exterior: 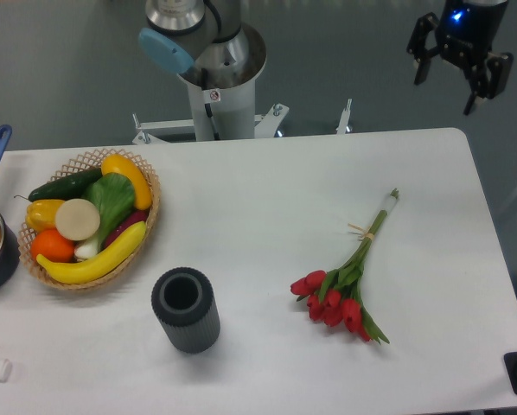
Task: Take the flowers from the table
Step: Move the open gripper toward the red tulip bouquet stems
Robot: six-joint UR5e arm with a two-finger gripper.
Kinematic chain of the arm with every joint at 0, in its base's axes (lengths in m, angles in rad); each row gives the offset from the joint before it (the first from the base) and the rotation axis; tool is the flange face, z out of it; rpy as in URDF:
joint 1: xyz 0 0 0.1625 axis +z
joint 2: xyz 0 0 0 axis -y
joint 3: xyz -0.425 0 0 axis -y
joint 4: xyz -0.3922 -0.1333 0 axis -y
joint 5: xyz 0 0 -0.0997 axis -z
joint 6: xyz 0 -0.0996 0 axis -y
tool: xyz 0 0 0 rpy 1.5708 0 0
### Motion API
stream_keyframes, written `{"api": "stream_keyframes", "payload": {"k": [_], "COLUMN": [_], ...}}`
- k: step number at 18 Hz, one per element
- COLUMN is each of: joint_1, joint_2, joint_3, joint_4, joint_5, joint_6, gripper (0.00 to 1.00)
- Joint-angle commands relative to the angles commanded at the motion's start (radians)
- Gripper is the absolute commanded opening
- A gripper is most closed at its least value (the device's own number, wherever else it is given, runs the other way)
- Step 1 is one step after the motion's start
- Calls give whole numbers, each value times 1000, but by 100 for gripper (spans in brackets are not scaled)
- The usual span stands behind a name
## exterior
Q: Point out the short yellow squash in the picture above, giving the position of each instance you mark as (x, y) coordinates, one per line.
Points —
(124, 166)

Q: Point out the white metal base frame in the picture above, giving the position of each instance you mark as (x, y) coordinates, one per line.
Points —
(266, 125)

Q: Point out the beige round disc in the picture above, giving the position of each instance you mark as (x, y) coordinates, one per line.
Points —
(77, 219)

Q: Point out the purple eggplant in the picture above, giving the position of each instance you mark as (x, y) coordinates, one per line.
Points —
(132, 218)

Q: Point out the yellow bell pepper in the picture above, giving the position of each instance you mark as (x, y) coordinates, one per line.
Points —
(41, 214)

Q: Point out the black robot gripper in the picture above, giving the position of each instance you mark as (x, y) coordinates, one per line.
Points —
(464, 37)

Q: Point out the orange fruit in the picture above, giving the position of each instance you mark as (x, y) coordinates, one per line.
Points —
(52, 245)

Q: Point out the dark grey ribbed vase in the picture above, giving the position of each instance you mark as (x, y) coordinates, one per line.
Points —
(184, 303)

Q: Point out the green cucumber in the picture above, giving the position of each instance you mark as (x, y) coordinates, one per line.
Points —
(64, 188)

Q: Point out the red tulip bouquet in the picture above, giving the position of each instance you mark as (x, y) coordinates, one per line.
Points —
(334, 297)

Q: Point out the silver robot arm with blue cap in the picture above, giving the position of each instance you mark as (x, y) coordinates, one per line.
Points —
(180, 32)

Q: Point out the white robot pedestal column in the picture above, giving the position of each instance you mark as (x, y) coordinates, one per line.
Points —
(222, 114)

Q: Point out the woven wicker basket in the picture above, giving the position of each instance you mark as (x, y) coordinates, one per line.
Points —
(88, 160)

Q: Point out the green leafy bok choy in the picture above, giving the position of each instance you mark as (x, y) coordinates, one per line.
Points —
(113, 195)

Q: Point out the long yellow squash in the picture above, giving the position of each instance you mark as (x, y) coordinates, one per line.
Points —
(100, 265)

